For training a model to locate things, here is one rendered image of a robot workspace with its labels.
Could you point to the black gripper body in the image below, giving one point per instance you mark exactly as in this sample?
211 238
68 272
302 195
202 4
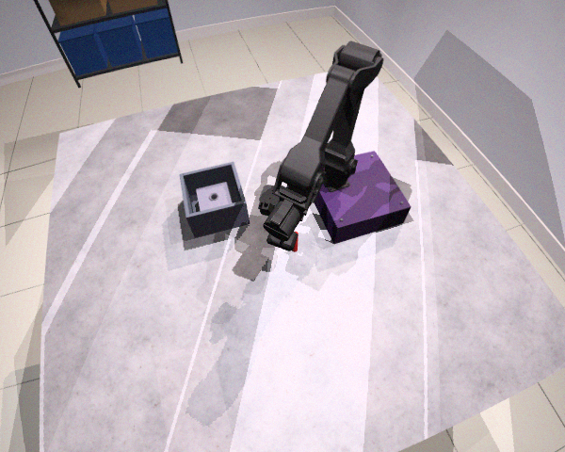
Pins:
285 245

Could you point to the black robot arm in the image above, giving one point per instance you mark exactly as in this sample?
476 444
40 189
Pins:
353 69

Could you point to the white square plate with hole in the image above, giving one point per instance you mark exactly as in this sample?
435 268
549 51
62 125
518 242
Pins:
213 196

